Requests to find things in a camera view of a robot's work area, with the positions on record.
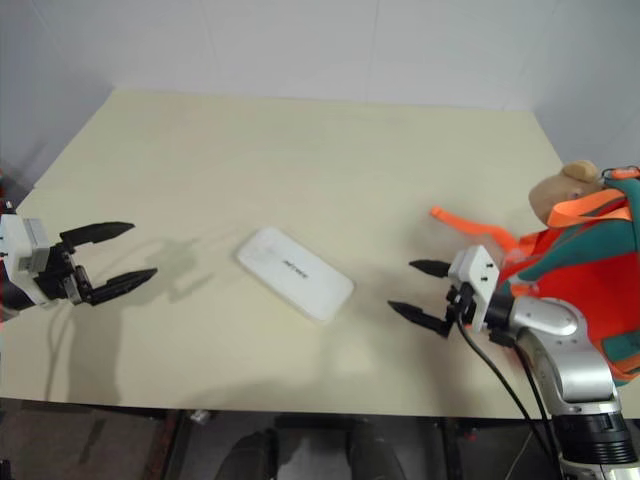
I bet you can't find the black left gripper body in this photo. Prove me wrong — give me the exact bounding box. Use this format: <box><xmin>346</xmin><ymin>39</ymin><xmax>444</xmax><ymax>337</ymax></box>
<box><xmin>34</xmin><ymin>239</ymin><xmax>95</xmax><ymax>306</ymax></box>

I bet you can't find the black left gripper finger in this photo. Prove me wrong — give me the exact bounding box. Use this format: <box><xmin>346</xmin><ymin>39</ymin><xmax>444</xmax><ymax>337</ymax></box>
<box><xmin>90</xmin><ymin>267</ymin><xmax>159</xmax><ymax>308</ymax></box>
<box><xmin>59</xmin><ymin>221</ymin><xmax>136</xmax><ymax>253</ymax></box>

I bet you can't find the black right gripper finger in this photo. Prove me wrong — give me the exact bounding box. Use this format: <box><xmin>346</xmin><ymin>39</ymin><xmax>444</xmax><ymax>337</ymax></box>
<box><xmin>408</xmin><ymin>258</ymin><xmax>454</xmax><ymax>280</ymax></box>
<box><xmin>387</xmin><ymin>299</ymin><xmax>458</xmax><ymax>341</ymax></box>

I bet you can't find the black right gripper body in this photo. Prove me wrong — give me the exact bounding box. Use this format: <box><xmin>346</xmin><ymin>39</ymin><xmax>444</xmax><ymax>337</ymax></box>
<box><xmin>445</xmin><ymin>281</ymin><xmax>476</xmax><ymax>327</ymax></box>

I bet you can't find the orange and green backpack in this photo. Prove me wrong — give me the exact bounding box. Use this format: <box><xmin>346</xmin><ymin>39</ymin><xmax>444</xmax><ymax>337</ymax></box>
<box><xmin>428</xmin><ymin>166</ymin><xmax>640</xmax><ymax>390</ymax></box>

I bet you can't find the white rectangular power bank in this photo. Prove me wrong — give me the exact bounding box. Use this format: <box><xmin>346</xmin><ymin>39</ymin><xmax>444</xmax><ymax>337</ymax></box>
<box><xmin>235</xmin><ymin>225</ymin><xmax>356</xmax><ymax>323</ymax></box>

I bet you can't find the tan plush toy head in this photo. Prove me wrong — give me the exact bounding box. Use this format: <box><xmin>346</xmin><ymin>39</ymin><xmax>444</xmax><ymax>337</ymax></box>
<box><xmin>528</xmin><ymin>159</ymin><xmax>600</xmax><ymax>225</ymax></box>

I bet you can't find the dark rounded shape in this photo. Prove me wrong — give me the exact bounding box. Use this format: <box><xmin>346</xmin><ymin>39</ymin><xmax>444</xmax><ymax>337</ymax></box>
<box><xmin>214</xmin><ymin>428</ymin><xmax>281</xmax><ymax>480</ymax></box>

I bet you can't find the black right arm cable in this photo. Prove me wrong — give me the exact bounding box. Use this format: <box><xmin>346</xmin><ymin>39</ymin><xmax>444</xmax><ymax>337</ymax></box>
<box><xmin>453</xmin><ymin>299</ymin><xmax>564</xmax><ymax>480</ymax></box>

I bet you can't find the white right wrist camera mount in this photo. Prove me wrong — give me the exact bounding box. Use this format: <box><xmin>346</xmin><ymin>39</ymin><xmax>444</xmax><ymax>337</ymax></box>
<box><xmin>446</xmin><ymin>244</ymin><xmax>502</xmax><ymax>334</ymax></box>

